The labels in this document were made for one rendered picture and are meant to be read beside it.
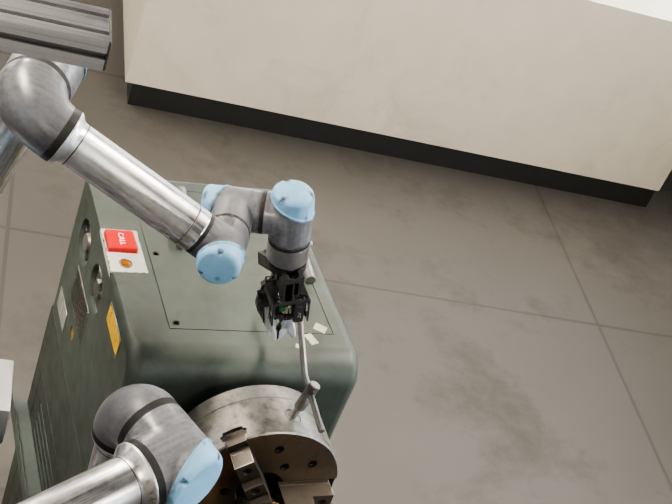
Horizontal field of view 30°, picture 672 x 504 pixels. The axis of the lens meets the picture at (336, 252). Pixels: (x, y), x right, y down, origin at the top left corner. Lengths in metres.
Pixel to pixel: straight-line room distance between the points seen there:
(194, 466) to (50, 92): 0.61
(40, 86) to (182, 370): 0.66
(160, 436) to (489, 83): 3.87
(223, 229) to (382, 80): 3.50
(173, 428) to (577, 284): 3.68
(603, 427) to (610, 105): 1.70
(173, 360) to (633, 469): 2.65
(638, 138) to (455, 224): 1.06
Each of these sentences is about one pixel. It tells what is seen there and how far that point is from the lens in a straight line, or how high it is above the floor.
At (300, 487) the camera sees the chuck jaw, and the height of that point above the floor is 1.10.
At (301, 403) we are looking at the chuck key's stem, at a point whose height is 1.28.
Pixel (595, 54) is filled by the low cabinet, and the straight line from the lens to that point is 5.71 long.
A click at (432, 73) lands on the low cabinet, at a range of 5.54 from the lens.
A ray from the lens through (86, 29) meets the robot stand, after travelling 1.67.
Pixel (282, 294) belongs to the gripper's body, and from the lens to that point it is 2.23.
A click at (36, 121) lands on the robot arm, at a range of 1.98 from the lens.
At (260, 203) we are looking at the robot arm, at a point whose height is 1.63.
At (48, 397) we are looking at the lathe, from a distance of 2.99.
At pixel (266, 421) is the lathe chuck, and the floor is 1.24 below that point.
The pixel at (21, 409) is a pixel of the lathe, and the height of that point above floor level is 0.54.
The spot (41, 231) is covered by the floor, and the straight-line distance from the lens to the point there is 4.63.
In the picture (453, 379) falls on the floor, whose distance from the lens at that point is 4.64.
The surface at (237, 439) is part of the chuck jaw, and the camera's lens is 2.32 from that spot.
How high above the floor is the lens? 2.81
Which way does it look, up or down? 34 degrees down
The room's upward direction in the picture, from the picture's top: 22 degrees clockwise
